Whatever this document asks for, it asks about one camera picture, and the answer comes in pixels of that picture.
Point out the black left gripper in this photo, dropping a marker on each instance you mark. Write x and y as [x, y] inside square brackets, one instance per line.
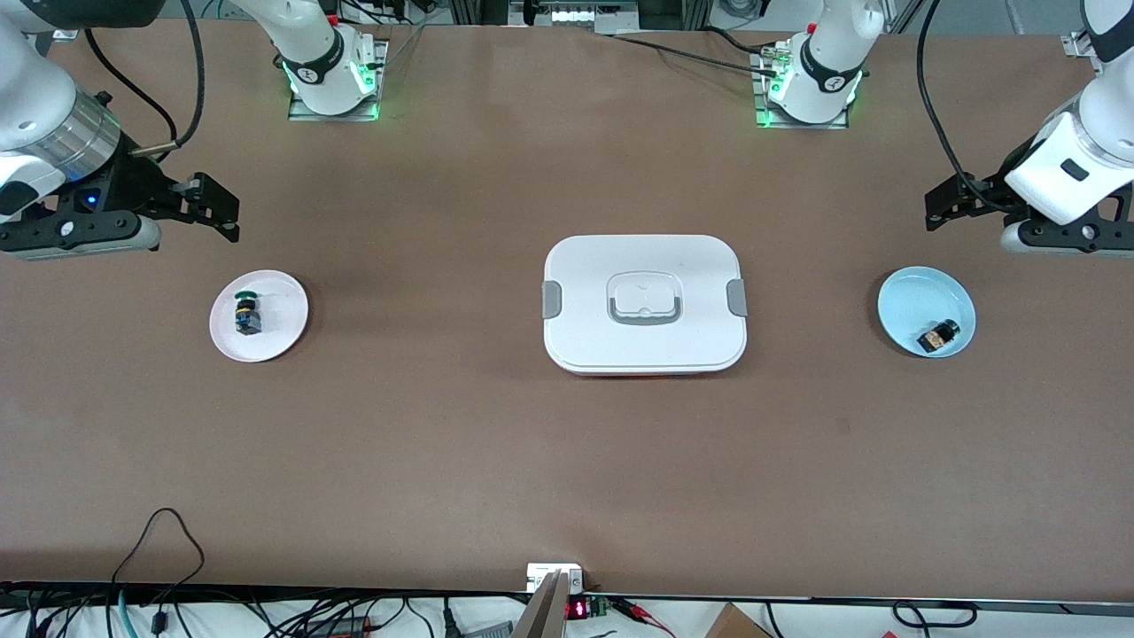
[983, 193]

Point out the grey plastic box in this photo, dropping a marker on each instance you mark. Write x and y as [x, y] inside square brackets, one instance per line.
[487, 631]

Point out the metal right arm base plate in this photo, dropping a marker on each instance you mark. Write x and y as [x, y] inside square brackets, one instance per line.
[379, 80]

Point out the green push-button switch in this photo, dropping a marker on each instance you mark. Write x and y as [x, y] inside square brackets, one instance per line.
[248, 317]

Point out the aluminium camera mount bar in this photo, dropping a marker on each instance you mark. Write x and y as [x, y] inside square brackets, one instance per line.
[542, 616]

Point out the brown cardboard box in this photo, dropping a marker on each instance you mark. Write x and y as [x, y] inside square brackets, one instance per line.
[735, 625]

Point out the red digit display module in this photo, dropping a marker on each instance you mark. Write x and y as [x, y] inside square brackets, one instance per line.
[578, 609]

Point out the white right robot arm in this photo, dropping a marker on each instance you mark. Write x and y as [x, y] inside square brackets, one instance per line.
[35, 97]

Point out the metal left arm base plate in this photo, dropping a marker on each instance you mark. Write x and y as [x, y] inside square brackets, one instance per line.
[762, 111]

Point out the light blue round plate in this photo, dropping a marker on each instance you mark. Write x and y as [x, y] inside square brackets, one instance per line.
[917, 301]

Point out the white round plate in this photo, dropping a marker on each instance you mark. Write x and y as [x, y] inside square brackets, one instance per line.
[279, 328]

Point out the aluminium edge bracket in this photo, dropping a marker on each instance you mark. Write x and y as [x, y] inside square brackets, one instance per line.
[1081, 44]

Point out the white mount bracket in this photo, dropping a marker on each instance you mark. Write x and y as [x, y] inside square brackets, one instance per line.
[540, 576]

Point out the white lidded lunch box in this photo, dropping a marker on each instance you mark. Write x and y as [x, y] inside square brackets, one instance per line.
[585, 337]

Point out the aluminium frame structure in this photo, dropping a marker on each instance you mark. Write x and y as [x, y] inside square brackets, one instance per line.
[700, 13]

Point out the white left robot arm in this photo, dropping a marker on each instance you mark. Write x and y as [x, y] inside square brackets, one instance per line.
[1103, 115]

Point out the red clip test leads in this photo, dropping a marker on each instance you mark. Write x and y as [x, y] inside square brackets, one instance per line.
[642, 611]

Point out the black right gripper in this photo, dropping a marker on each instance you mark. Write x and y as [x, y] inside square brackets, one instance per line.
[133, 184]

